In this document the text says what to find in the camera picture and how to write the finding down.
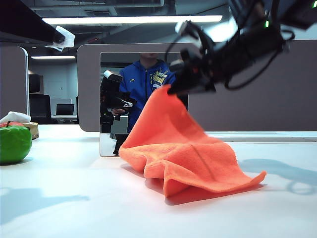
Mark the grey desk cable slot cover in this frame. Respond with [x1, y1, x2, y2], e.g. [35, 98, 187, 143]
[204, 131, 317, 144]

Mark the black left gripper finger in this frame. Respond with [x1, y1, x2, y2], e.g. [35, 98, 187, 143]
[0, 0, 76, 52]

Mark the dark laptop screen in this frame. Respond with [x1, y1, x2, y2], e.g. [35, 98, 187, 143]
[55, 103, 75, 116]

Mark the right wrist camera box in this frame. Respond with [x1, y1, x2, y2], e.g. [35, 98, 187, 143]
[175, 20, 202, 42]

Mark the long ceiling light strip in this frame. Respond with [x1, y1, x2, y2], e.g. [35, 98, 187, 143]
[41, 15, 223, 26]

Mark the brown tissue box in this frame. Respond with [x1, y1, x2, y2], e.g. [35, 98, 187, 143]
[0, 120, 40, 140]

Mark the white tissue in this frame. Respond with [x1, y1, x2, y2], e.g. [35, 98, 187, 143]
[0, 111, 32, 124]

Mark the wide grey desk partition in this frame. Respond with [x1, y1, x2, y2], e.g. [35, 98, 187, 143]
[77, 39, 317, 133]

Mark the orange microfibre cloth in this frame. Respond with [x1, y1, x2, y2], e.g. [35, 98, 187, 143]
[118, 84, 267, 198]

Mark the black background monitor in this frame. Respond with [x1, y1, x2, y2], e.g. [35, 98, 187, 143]
[28, 74, 44, 94]

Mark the thin black camera cable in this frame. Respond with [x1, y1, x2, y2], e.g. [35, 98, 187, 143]
[164, 21, 214, 73]

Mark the short ceiling light strip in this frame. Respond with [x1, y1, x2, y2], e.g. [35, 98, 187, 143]
[30, 55, 76, 60]

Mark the black office chair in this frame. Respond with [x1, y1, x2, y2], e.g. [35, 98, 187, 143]
[29, 94, 53, 125]

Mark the narrow grey desk partition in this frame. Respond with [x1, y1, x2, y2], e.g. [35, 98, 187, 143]
[0, 45, 30, 120]

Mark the green apple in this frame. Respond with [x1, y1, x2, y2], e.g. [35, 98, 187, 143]
[0, 120, 33, 166]

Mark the looped black arm cable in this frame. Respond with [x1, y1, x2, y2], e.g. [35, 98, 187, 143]
[223, 29, 296, 91]

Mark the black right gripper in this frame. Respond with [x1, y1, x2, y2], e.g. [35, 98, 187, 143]
[167, 39, 239, 96]

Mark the white background desk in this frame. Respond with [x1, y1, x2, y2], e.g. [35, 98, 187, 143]
[51, 114, 79, 124]

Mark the frameless rectangular standing mirror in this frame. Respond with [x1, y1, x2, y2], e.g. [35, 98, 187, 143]
[99, 51, 189, 158]

